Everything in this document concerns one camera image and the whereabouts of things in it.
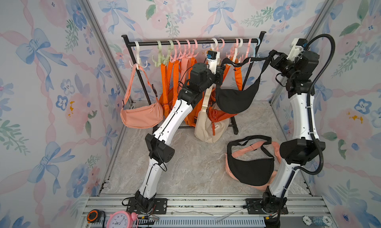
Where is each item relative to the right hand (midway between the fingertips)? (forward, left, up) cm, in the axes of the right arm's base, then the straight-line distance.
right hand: (271, 50), depth 70 cm
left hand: (-7, +21, -3) cm, 23 cm away
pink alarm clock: (-63, +70, -48) cm, 106 cm away
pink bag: (-9, +70, -37) cm, 79 cm away
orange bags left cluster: (-7, +51, -22) cm, 56 cm away
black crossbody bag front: (-33, +4, -51) cm, 61 cm away
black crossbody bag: (-7, +15, -26) cm, 31 cm away
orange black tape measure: (-62, +83, -47) cm, 114 cm away
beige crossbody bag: (-19, +31, -36) cm, 52 cm away
